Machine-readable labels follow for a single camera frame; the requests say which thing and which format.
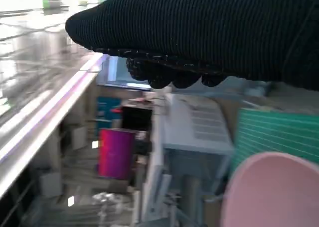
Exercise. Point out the green cutting mat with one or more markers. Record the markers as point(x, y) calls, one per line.
point(274, 132)

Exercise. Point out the white vented cabinet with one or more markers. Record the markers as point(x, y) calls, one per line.
point(199, 127)

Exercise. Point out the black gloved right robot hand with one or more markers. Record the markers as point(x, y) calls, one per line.
point(187, 25)

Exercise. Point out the magenta cylinder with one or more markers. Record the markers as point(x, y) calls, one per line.
point(114, 154)

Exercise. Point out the pink bowl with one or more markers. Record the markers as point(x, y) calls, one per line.
point(274, 192)

